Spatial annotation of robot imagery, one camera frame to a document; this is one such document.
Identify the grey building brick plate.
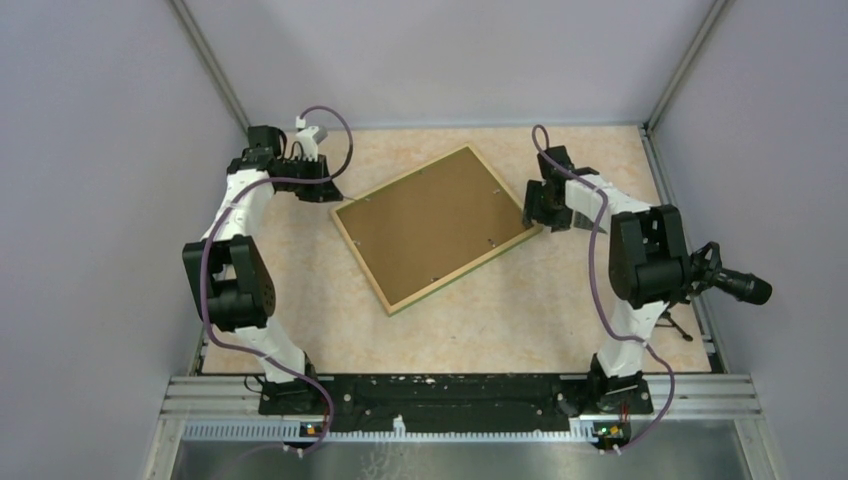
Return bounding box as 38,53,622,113
572,212,595,232

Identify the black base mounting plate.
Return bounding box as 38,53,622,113
258,373,654,433

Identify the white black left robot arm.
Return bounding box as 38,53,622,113
182,119,343,414

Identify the black camera on tripod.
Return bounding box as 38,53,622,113
660,241,773,342

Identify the brown frame backing board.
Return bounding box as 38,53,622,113
336,146,531,309

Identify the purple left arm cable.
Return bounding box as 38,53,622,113
200,105,354,457

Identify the green wooden picture frame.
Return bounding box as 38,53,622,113
329,142,545,318

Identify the aluminium front rail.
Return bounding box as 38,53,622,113
145,373,786,479

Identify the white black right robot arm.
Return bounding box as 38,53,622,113
522,146,692,413

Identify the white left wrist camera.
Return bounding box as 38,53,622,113
295,116,328,161

